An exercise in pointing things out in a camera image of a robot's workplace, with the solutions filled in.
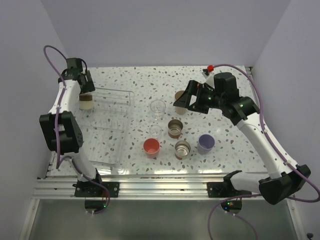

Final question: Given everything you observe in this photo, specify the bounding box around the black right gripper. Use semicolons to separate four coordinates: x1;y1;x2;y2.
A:
174;79;225;114

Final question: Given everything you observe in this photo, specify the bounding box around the cream steel-lined cup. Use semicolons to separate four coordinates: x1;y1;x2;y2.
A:
79;93;94;110

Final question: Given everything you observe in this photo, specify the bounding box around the large clear plastic cup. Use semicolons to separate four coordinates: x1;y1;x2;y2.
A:
149;99;166;120

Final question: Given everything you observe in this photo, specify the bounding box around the brown-band steel cup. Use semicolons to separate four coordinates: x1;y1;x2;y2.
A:
167;119;183;139

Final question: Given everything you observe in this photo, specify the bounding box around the steel cup brown base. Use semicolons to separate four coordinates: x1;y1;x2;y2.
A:
174;140;191;160

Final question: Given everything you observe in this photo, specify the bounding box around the pink plastic cup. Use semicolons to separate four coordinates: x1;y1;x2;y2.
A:
143;138;160;159

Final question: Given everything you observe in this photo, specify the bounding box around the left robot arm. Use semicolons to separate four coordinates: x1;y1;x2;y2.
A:
39;58;104;197

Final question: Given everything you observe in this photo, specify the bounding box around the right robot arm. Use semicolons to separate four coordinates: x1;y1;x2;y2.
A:
173;72;311;205

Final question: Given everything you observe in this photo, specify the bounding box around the clear plastic dish rack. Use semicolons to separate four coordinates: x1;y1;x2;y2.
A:
59;87;135;167

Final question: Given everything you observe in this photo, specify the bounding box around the tall beige cup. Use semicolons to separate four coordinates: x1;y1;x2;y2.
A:
174;90;192;116

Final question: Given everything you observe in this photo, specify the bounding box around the lavender plastic cup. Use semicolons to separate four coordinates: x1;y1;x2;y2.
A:
197;134;215;155

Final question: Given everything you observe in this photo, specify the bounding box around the small clear plastic cup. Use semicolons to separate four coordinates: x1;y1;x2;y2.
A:
149;124;163;139

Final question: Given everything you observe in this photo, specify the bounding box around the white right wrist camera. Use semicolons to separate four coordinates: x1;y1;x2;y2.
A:
202;65;215;88

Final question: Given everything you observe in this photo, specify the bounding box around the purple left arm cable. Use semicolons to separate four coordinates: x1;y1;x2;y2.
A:
42;44;112;216

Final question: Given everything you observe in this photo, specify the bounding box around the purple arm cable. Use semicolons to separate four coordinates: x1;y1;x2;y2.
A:
208;63;320;240
42;44;112;216

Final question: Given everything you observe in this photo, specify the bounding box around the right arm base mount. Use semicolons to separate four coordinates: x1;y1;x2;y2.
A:
206;182;252;198

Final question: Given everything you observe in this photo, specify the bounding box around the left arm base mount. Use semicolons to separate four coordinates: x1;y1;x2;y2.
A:
72;181;120;198

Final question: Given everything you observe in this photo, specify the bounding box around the aluminium rail frame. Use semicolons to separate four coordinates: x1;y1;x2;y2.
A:
32;65;301;240

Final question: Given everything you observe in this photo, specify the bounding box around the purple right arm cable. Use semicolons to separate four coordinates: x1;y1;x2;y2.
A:
208;63;320;240

